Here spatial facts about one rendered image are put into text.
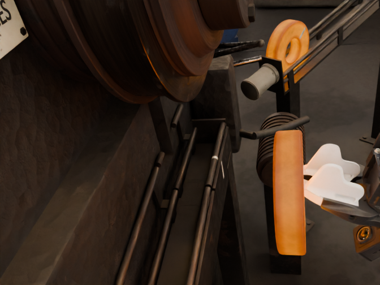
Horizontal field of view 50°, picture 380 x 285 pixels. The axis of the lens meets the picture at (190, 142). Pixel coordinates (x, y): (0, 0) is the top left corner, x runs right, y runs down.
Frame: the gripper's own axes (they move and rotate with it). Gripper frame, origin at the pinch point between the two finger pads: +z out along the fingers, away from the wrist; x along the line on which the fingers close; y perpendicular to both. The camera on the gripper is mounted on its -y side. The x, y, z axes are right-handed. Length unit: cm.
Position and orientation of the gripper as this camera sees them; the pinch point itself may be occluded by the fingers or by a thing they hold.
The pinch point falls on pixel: (290, 180)
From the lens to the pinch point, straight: 52.4
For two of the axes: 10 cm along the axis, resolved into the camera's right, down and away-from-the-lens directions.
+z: -9.8, -1.9, 0.9
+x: -2.0, 6.2, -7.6
